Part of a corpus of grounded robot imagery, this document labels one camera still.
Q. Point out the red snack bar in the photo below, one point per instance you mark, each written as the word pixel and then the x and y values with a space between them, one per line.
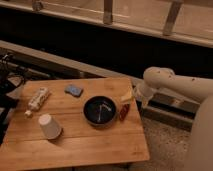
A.
pixel 123 112

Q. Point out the white paper cup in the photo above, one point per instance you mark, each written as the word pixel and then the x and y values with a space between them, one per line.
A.
pixel 49 126

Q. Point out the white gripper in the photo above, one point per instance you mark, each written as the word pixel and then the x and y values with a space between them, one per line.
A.
pixel 141 92

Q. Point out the black equipment on left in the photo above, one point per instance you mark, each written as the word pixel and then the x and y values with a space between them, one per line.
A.
pixel 10 80

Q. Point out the wooden cutting board table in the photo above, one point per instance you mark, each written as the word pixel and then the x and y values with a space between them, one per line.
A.
pixel 25 148

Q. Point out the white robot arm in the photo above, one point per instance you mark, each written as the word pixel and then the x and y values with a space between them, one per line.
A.
pixel 197 90

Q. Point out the blue sponge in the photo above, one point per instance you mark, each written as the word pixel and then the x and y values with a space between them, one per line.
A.
pixel 74 90

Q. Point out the white plastic bottle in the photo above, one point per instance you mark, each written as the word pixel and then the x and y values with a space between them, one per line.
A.
pixel 37 100

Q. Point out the dark ceramic bowl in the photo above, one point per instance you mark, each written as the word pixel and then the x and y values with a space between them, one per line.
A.
pixel 99 110

